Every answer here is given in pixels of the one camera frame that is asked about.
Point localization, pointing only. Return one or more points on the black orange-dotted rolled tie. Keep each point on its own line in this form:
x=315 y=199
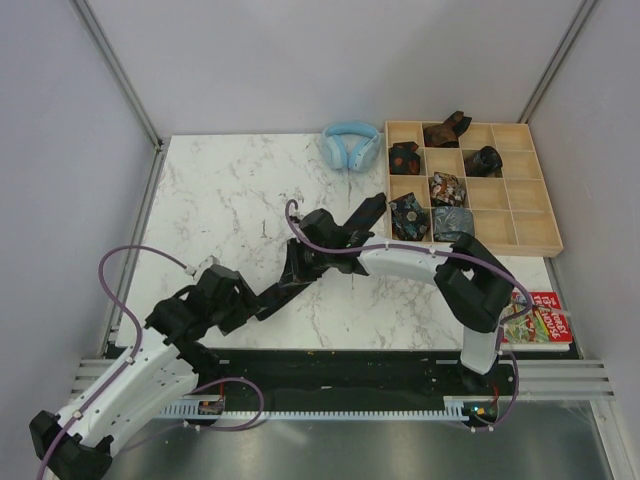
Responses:
x=404 y=159

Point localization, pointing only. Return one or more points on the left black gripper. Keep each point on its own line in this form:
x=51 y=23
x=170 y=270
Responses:
x=245 y=307

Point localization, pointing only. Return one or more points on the white slotted cable duct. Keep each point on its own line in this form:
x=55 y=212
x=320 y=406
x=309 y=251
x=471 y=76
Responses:
x=329 y=406

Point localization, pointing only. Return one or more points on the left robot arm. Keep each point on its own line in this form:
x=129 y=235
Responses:
x=166 y=362

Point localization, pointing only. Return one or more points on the red children's book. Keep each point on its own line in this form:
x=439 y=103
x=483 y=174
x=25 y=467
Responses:
x=543 y=328

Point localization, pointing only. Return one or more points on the colourful patchwork rolled tie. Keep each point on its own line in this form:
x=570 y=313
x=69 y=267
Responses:
x=446 y=190

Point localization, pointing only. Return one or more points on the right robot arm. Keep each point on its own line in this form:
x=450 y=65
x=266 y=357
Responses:
x=474 y=284

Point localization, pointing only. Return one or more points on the aluminium rail frame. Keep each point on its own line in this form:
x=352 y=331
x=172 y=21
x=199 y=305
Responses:
x=538 y=378

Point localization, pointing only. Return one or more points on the blue hexagon rolled tie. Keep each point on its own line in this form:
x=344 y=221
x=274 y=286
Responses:
x=410 y=221

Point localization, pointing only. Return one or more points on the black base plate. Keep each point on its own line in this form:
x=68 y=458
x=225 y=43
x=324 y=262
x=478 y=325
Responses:
x=359 y=374

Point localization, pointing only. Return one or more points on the dark glossy rolled tie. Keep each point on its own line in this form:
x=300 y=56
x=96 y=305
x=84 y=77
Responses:
x=483 y=163

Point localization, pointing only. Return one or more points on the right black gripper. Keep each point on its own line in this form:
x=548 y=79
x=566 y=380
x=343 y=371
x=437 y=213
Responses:
x=294 y=269

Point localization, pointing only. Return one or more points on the brown rolled tie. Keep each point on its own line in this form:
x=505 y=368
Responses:
x=447 y=133

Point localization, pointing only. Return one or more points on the wooden compartment tray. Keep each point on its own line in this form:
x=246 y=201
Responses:
x=511 y=208

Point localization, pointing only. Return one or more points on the dark blue striped tie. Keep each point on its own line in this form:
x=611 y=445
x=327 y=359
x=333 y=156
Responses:
x=363 y=218

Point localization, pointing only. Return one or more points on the light blue headphones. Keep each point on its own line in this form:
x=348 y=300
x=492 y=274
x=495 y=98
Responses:
x=352 y=146

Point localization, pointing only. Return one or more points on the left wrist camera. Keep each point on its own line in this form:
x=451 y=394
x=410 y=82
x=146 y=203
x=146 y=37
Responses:
x=208 y=262

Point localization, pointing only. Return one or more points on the grey blue rolled tie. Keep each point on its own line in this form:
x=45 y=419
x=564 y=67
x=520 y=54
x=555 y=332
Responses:
x=450 y=222

